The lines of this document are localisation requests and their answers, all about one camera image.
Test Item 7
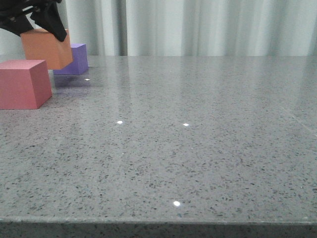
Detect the red foam cube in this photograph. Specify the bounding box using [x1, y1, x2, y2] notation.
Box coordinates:
[0, 59, 52, 110]

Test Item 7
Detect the purple foam cube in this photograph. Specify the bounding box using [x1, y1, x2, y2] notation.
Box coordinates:
[53, 44, 89, 75]

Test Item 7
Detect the orange foam cube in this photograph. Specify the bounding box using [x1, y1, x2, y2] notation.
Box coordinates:
[20, 28, 73, 69]

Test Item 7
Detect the pale green curtain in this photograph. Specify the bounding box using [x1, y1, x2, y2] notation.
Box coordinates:
[0, 0, 317, 58]

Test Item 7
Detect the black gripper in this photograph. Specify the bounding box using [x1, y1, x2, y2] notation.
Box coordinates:
[0, 0, 67, 42]

